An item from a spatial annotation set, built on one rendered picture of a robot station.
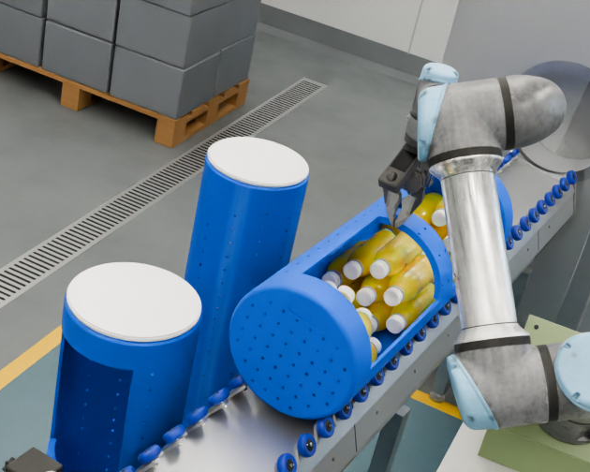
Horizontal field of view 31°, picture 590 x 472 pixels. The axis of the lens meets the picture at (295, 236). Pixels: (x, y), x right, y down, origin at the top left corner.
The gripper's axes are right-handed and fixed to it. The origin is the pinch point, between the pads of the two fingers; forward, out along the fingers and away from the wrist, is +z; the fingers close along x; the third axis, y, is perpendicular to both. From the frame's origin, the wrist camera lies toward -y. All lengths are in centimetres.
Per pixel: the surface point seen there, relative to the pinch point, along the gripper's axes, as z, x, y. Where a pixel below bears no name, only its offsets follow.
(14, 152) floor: 123, 231, 144
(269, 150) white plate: 19, 56, 46
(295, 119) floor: 122, 168, 294
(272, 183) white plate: 20, 45, 30
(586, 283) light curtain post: 27, -34, 64
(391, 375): 30.7, -11.4, -7.3
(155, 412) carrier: 39, 24, -45
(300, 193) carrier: 24, 40, 38
